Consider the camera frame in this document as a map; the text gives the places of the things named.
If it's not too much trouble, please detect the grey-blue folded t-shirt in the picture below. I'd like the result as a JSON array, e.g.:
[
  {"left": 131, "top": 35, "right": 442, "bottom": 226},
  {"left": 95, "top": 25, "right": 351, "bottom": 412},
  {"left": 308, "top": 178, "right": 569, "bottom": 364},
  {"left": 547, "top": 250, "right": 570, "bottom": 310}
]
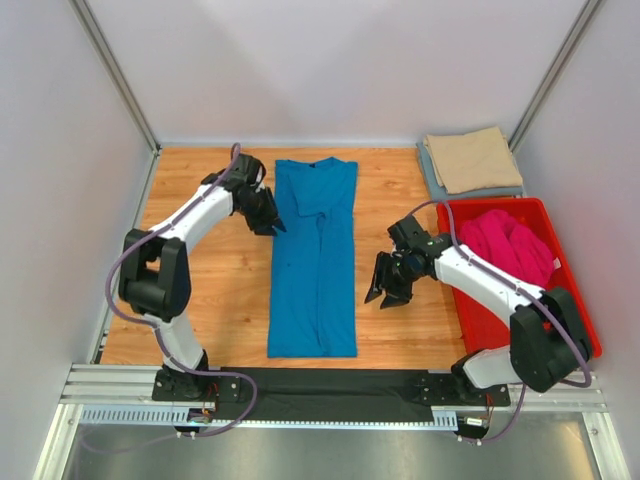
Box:
[{"left": 416, "top": 142, "right": 524, "bottom": 201}]

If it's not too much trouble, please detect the red plastic bin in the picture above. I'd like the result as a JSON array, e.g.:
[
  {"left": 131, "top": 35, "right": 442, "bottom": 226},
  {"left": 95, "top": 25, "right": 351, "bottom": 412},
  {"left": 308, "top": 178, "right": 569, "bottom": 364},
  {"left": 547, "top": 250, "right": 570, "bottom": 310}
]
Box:
[{"left": 449, "top": 198, "right": 602, "bottom": 358}]

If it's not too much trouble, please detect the right aluminium corner post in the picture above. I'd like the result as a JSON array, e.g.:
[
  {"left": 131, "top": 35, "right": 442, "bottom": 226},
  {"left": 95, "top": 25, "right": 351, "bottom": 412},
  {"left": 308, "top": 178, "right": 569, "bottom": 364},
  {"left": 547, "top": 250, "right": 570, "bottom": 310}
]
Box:
[{"left": 509, "top": 0, "right": 606, "bottom": 153}]

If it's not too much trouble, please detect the blue t-shirt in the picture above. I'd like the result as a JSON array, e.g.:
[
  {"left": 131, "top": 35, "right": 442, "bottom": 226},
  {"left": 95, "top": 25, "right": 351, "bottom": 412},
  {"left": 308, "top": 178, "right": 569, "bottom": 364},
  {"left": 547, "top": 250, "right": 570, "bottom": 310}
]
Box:
[{"left": 267, "top": 157, "right": 358, "bottom": 358}]

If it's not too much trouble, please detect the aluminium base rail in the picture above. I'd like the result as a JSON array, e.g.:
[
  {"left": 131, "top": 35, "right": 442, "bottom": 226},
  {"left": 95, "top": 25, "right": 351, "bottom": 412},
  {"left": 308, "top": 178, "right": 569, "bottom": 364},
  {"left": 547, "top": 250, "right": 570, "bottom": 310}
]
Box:
[{"left": 35, "top": 364, "right": 628, "bottom": 479}]

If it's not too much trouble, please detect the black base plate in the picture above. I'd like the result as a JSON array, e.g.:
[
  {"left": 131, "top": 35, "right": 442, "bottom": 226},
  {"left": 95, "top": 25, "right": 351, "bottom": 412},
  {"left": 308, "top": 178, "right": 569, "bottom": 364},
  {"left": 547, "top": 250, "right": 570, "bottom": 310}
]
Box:
[
  {"left": 409, "top": 371, "right": 511, "bottom": 407},
  {"left": 151, "top": 366, "right": 253, "bottom": 403}
]

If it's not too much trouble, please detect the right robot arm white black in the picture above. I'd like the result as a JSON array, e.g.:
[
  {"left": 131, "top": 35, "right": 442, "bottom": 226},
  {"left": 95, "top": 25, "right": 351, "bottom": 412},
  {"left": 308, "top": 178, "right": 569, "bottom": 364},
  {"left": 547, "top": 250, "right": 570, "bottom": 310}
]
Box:
[{"left": 365, "top": 215, "right": 594, "bottom": 393}]

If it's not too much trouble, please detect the beige folded t-shirt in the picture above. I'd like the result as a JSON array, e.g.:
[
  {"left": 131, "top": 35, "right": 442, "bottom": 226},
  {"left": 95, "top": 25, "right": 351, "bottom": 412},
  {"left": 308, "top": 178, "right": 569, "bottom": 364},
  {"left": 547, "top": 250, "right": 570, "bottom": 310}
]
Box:
[{"left": 423, "top": 126, "right": 523, "bottom": 194}]

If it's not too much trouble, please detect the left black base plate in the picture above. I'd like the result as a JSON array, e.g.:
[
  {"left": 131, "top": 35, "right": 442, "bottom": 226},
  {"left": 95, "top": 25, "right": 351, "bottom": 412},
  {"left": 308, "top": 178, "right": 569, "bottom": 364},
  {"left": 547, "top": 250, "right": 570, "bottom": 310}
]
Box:
[{"left": 151, "top": 366, "right": 253, "bottom": 403}]

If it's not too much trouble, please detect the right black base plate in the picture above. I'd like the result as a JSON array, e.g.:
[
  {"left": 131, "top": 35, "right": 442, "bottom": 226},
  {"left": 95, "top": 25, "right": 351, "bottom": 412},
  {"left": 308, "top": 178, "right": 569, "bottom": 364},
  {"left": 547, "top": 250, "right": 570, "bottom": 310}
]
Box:
[{"left": 409, "top": 371, "right": 511, "bottom": 407}]

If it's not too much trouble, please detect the aluminium corner post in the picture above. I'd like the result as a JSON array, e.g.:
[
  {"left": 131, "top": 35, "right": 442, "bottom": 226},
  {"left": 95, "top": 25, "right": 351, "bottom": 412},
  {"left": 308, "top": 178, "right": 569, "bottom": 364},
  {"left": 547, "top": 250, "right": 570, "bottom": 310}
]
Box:
[
  {"left": 509, "top": 0, "right": 606, "bottom": 153},
  {"left": 68, "top": 0, "right": 162, "bottom": 152}
]

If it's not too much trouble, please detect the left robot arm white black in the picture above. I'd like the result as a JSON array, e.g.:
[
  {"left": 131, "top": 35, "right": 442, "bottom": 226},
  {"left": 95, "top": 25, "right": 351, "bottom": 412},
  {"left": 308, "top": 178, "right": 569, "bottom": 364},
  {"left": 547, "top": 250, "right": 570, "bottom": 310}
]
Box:
[{"left": 108, "top": 146, "right": 286, "bottom": 402}]

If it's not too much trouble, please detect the pink t-shirt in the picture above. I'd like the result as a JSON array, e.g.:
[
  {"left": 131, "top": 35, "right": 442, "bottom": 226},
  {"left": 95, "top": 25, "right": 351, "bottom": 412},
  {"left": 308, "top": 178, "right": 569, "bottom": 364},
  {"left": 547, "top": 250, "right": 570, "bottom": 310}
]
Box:
[{"left": 459, "top": 209, "right": 556, "bottom": 287}]

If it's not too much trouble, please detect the left aluminium corner post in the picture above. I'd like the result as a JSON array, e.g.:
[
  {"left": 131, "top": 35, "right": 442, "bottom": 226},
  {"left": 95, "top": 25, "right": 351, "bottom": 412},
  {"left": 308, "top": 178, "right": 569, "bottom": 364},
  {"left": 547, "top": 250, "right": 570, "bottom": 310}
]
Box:
[{"left": 68, "top": 0, "right": 162, "bottom": 152}]

